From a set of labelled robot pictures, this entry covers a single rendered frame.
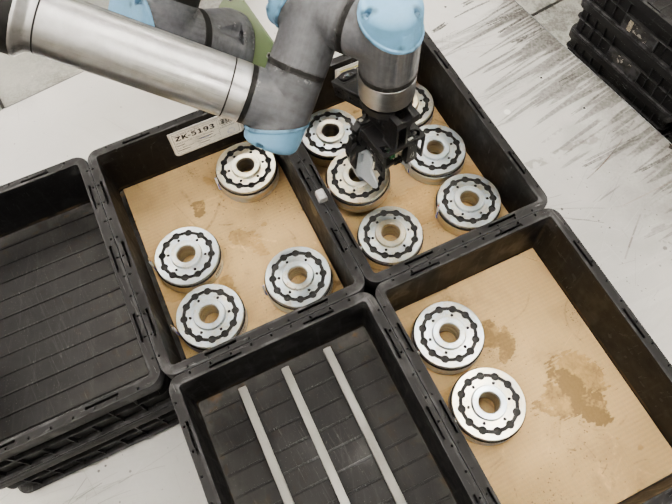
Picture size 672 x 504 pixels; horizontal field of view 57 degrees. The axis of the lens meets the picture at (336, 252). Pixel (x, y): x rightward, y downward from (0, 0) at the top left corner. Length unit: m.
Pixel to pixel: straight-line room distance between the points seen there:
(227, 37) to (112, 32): 0.44
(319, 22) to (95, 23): 0.25
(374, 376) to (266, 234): 0.29
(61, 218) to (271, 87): 0.50
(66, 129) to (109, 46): 0.66
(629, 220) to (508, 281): 0.35
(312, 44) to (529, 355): 0.53
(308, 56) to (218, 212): 0.37
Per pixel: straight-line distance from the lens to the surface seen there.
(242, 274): 0.99
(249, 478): 0.91
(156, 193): 1.10
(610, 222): 1.25
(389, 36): 0.72
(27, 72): 2.63
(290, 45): 0.78
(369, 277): 0.86
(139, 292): 0.91
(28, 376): 1.04
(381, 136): 0.88
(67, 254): 1.10
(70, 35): 0.78
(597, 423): 0.97
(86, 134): 1.39
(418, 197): 1.04
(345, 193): 0.99
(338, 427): 0.91
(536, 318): 0.98
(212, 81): 0.77
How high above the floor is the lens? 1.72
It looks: 64 degrees down
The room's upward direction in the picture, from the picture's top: 4 degrees counter-clockwise
